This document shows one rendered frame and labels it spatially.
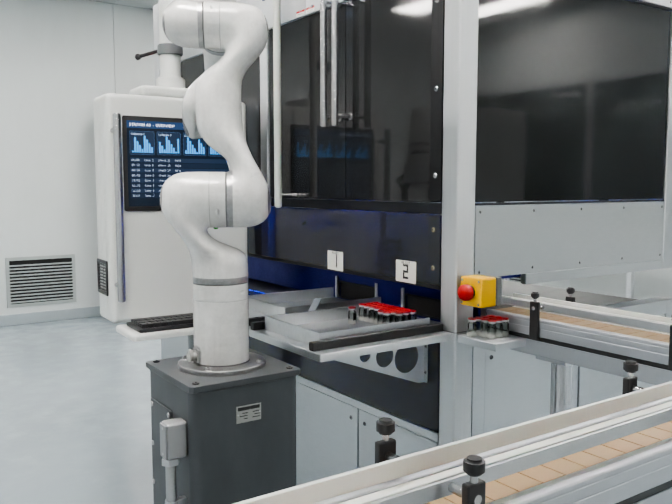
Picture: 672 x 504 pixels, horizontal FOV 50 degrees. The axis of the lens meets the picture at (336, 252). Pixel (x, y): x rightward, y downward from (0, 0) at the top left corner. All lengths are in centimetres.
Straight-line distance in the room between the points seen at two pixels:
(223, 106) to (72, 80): 562
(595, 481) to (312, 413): 166
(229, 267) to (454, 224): 60
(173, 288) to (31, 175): 460
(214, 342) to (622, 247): 133
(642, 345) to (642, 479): 71
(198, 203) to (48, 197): 556
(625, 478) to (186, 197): 99
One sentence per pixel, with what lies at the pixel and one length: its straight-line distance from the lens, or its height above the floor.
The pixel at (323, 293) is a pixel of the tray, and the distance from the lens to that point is 237.
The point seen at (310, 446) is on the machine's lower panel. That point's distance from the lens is 250.
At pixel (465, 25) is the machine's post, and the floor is 164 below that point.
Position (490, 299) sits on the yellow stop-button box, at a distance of 178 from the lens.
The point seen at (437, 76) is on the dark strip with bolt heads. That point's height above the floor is 153.
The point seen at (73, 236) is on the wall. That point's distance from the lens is 709.
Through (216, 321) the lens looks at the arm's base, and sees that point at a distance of 153.
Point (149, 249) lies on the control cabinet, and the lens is 246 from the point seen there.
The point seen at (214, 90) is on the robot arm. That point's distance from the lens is 157.
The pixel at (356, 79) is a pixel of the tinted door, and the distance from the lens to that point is 217.
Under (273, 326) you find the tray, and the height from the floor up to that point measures 90.
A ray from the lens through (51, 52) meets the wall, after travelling 714.
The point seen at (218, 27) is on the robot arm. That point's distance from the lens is 163.
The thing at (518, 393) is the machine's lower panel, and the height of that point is 68.
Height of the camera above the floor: 126
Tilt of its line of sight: 5 degrees down
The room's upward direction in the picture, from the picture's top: straight up
